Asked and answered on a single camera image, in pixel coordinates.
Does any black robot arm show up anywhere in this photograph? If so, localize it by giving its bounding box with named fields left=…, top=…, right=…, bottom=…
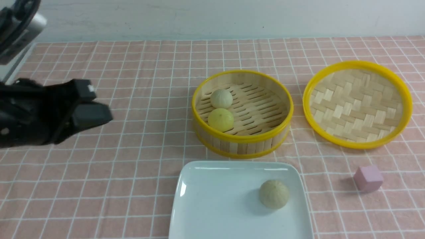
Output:
left=0, top=0, right=113, bottom=148

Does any pale white steamed bun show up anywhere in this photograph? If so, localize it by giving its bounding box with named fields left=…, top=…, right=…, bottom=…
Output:
left=211, top=89, right=233, bottom=109

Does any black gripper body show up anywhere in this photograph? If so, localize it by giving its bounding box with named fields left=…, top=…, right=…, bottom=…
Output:
left=1, top=78, right=80, bottom=148

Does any yellow rimmed woven steamer lid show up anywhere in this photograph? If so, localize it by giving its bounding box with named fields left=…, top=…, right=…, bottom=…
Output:
left=302, top=60, right=413, bottom=150

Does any beige steamed bun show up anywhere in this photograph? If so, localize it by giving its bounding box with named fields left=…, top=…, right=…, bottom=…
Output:
left=259, top=180, right=290, bottom=210

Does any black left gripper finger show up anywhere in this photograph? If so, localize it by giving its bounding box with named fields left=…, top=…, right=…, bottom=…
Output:
left=53, top=102, right=113, bottom=145

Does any pink checkered tablecloth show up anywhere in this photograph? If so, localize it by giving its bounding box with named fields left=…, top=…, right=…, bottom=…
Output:
left=1, top=36, right=424, bottom=239

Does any white square plate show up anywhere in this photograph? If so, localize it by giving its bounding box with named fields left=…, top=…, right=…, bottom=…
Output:
left=168, top=161, right=314, bottom=239

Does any pink cube block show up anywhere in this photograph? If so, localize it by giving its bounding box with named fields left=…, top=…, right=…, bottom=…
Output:
left=353, top=165, right=383, bottom=193

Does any yellow steamed bun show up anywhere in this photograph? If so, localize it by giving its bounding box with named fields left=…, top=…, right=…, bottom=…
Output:
left=208, top=108, right=235, bottom=132

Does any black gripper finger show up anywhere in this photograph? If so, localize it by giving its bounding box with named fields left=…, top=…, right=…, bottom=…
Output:
left=75, top=79, right=97, bottom=102

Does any yellow rimmed bamboo steamer basket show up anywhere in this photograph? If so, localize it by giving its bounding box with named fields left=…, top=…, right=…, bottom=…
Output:
left=191, top=70, right=294, bottom=159

